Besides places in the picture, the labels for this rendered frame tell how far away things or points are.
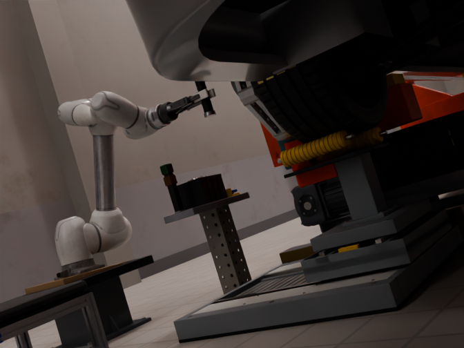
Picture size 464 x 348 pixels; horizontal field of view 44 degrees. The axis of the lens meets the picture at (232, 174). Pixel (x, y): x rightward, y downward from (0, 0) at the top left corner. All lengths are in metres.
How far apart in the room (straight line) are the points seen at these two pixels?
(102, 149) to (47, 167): 2.44
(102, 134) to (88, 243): 0.52
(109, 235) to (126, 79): 3.43
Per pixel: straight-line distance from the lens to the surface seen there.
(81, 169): 5.16
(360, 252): 1.84
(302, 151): 1.97
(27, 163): 5.19
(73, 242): 2.82
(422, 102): 4.44
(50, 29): 5.55
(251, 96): 1.92
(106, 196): 2.90
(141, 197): 5.76
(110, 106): 2.20
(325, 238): 1.93
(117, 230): 2.93
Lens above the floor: 0.41
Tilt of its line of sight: 3 degrees up
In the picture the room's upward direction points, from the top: 17 degrees counter-clockwise
